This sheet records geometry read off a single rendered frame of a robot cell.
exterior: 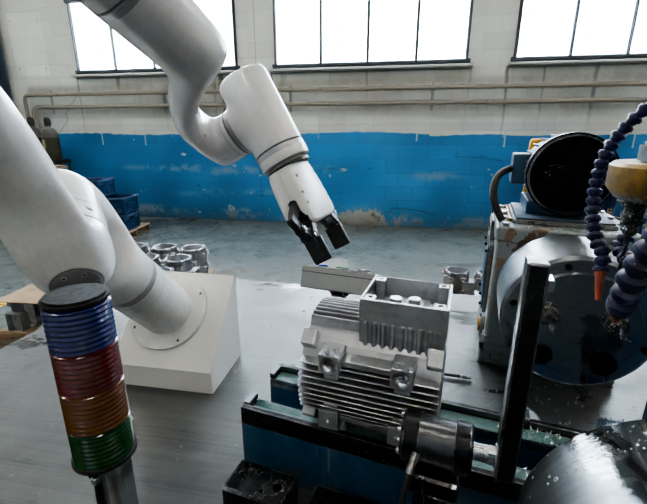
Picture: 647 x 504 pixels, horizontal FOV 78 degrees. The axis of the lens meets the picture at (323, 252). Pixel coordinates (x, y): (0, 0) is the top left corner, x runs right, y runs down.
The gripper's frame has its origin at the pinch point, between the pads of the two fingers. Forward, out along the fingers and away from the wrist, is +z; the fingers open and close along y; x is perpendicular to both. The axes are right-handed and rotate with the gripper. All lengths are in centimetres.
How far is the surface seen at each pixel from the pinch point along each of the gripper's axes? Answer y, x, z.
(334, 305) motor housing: 7.1, -0.8, 7.6
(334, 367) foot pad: 15.7, -0.6, 13.5
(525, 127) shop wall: -561, 74, 16
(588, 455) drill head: 30.0, 25.2, 20.4
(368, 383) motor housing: 14.2, 2.0, 17.8
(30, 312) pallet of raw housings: -89, -254, -40
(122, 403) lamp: 35.3, -13.1, 2.1
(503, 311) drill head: -15.2, 18.1, 26.0
